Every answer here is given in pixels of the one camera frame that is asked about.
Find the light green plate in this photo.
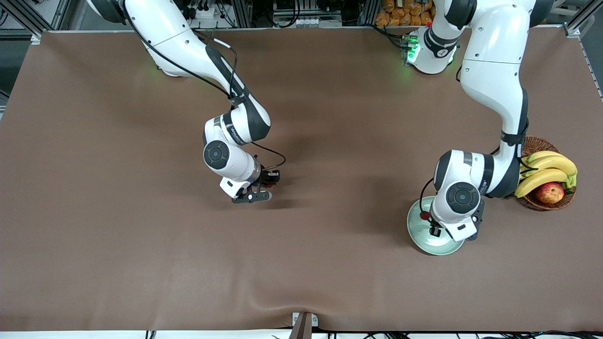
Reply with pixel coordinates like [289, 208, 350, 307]
[407, 196, 467, 256]

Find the long yellow banana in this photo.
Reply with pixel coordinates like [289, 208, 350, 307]
[514, 169, 576, 199]
[522, 155, 578, 178]

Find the red yellow apple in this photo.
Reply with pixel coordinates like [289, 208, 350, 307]
[535, 182, 565, 204]

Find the medium green-tipped banana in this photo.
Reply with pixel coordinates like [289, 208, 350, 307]
[528, 151, 564, 163]

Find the brown table cloth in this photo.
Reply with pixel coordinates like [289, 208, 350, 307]
[0, 27, 603, 332]

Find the brown wicker basket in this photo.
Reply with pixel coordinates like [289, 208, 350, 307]
[517, 136, 577, 211]

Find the white power strip with plugs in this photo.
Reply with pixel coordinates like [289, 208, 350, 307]
[186, 0, 216, 20]

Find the orange toy food pile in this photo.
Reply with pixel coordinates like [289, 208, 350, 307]
[375, 0, 435, 27]

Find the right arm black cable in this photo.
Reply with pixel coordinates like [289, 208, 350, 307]
[122, 0, 287, 171]

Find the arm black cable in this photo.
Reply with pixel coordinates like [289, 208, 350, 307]
[122, 0, 287, 171]
[418, 66, 538, 224]

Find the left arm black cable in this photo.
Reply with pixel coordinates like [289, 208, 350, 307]
[418, 66, 538, 224]

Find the metal table bracket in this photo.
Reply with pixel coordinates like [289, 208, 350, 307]
[292, 312, 319, 339]

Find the aluminium frame post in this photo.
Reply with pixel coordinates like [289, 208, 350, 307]
[233, 0, 253, 28]

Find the aluminium frame corner rail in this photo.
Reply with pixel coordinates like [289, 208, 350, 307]
[563, 0, 603, 99]

